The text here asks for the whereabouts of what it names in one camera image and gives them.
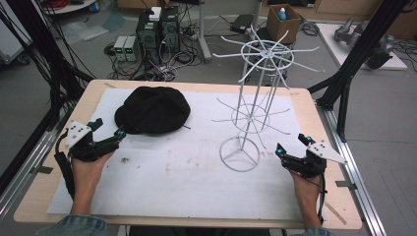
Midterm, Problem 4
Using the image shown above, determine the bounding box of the person's left hand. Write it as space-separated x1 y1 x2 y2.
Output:
70 149 115 187

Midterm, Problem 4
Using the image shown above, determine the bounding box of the grey tape piece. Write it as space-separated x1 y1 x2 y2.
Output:
30 164 54 175
334 179 358 192

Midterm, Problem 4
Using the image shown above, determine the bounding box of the white power adapter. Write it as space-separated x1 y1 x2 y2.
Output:
149 6 163 23

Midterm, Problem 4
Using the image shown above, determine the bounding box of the white floor board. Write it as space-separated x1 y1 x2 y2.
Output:
315 22 409 72

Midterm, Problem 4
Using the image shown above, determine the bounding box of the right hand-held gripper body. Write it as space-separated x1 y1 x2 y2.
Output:
283 141 348 180

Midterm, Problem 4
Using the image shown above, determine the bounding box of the grey metal stand leg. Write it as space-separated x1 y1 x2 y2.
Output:
196 0 213 64

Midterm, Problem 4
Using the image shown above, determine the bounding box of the white wire rack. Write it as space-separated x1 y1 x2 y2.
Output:
210 25 327 173

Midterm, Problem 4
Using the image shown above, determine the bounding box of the black flat device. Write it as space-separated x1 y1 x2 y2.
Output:
229 13 256 34

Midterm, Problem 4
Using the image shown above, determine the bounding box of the round white table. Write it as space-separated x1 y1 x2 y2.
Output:
41 0 98 16

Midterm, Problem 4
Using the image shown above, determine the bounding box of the grey power supply unit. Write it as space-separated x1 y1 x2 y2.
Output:
123 35 141 63
113 35 128 62

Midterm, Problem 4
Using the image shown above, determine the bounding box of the clear plastic sheet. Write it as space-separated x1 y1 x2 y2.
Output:
60 20 110 45

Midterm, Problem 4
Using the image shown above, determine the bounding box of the black computer tower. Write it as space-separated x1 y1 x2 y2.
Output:
135 11 162 65
159 5 181 55

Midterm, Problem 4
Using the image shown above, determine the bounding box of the aluminium table rail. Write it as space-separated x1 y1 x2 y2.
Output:
315 99 389 236
0 104 74 220

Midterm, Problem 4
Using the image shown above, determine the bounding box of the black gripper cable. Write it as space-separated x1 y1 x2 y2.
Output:
315 172 329 225
53 130 77 202

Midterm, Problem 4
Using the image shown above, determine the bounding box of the cardboard box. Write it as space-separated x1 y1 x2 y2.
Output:
266 3 303 45

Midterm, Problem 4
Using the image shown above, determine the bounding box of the tangle of floor cables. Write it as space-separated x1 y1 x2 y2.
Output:
103 19 205 83

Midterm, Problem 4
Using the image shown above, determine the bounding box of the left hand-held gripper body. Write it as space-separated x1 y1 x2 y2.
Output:
64 120 116 162

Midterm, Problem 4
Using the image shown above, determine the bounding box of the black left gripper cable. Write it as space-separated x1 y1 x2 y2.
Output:
53 130 77 202

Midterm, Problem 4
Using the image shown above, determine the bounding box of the person's right hand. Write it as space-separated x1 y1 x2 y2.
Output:
288 169 325 202

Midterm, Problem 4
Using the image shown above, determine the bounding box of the black hat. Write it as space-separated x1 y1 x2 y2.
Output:
114 86 192 136

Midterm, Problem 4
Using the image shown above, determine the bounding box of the black metal frame strut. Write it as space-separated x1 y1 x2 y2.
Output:
0 0 96 132
307 0 413 144

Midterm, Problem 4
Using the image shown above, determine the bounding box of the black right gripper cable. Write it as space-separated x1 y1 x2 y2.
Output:
315 172 329 225

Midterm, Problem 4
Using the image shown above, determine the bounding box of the white foam mat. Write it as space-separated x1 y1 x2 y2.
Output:
46 88 328 222

